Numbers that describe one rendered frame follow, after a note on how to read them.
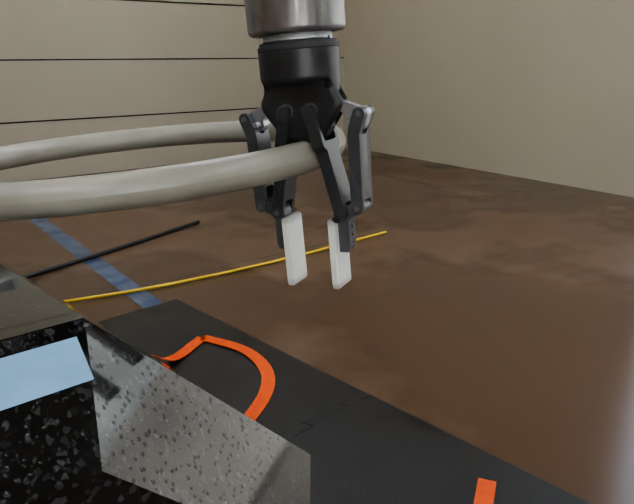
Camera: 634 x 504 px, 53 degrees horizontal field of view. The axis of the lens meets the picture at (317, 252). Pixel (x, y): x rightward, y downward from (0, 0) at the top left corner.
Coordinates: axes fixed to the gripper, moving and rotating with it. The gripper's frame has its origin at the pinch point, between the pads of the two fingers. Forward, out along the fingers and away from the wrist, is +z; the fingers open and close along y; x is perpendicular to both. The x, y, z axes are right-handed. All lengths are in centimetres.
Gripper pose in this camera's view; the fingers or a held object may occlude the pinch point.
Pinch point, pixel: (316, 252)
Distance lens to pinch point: 63.8
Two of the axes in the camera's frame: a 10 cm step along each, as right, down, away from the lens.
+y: -8.9, -0.5, 4.6
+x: -4.5, 2.9, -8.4
